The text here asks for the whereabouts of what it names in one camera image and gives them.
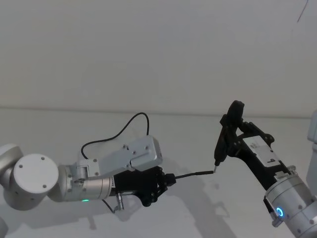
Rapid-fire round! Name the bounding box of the black corded tool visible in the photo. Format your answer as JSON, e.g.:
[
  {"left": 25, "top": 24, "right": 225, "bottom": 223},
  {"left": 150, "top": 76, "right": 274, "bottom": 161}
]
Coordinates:
[{"left": 173, "top": 100, "right": 246, "bottom": 179}]

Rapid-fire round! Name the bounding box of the thin black looped cable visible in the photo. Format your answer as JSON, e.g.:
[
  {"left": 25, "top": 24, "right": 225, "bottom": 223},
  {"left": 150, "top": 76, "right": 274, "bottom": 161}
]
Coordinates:
[{"left": 80, "top": 112, "right": 151, "bottom": 161}]

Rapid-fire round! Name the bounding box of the white table cloth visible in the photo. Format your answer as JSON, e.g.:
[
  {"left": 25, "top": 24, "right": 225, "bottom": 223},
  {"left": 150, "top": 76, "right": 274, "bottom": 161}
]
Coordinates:
[{"left": 0, "top": 106, "right": 317, "bottom": 238}]

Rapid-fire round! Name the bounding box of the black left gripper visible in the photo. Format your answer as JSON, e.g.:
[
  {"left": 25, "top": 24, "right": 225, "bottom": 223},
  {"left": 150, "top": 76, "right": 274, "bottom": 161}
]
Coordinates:
[{"left": 112, "top": 166, "right": 176, "bottom": 208}]

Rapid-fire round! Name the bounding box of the dark cable with silver plug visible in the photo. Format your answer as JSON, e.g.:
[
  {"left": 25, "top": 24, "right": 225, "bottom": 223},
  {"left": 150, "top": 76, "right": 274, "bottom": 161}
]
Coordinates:
[{"left": 102, "top": 192, "right": 125, "bottom": 214}]

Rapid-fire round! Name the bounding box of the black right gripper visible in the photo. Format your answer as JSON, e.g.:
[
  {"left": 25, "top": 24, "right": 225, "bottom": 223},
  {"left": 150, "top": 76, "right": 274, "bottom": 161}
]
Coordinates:
[{"left": 219, "top": 113, "right": 297, "bottom": 192}]

